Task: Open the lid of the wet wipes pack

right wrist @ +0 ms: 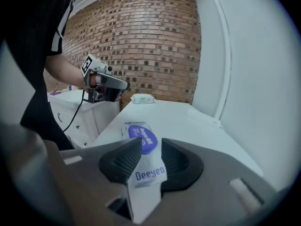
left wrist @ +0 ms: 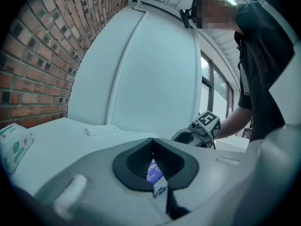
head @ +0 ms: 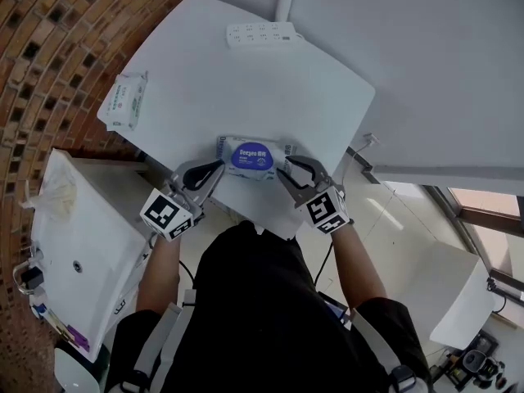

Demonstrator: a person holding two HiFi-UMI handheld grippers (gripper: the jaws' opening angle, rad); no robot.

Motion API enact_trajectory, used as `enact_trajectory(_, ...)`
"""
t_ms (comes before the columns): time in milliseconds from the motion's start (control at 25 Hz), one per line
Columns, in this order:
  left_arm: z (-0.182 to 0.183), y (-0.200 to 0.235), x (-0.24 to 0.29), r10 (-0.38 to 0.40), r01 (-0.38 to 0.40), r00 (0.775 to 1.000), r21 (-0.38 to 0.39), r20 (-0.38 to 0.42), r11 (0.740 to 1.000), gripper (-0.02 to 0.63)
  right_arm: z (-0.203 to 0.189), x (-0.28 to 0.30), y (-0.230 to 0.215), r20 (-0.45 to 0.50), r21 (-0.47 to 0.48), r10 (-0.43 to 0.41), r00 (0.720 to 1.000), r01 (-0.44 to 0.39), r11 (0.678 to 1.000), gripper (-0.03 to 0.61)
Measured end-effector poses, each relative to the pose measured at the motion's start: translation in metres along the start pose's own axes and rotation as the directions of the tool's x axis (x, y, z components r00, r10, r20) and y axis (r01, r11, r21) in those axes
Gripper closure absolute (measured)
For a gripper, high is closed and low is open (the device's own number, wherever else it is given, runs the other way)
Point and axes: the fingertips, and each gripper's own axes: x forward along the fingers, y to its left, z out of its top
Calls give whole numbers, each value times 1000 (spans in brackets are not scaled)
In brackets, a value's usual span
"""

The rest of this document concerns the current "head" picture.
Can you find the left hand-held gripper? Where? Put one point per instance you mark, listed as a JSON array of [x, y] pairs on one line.
[[163, 215]]

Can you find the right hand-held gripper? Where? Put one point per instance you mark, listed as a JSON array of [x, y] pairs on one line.
[[325, 211]]

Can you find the blue label wet wipes pack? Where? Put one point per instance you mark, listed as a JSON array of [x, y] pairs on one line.
[[251, 158]]

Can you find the person's left forearm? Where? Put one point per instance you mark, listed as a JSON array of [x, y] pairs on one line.
[[159, 272]]

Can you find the person's right forearm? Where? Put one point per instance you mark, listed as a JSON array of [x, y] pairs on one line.
[[358, 268]]

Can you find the white wipe pack green print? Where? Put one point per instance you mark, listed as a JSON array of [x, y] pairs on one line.
[[125, 100]]

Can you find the white folding table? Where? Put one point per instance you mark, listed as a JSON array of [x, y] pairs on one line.
[[245, 88]]

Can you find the white vanity sink cabinet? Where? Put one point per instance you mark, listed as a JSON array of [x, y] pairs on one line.
[[94, 252]]

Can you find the blue screen device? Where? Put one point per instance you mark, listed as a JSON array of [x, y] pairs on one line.
[[333, 309]]

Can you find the person's black-clothed torso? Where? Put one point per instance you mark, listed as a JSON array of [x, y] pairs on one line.
[[262, 309]]

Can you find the white plastic bag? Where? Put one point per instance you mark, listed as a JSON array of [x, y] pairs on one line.
[[53, 191]]

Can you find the white power strip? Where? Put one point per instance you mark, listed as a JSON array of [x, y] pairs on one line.
[[260, 35]]

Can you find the dark-framed window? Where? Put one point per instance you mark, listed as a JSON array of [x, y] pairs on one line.
[[483, 215]]

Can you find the black soap dispenser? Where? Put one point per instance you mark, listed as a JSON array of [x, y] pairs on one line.
[[32, 278]]

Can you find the purple cloth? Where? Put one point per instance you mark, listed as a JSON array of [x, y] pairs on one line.
[[79, 338]]

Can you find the chrome sink faucet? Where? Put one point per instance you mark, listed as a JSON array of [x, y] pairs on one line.
[[20, 276]]

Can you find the blue cup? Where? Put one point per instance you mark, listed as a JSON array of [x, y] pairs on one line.
[[39, 310]]

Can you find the white seat black base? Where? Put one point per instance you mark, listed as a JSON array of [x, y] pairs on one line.
[[75, 373]]

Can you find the black equipment pile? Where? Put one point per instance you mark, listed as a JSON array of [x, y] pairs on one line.
[[471, 358]]

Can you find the white wall socket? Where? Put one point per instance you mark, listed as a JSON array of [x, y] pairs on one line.
[[371, 138]]

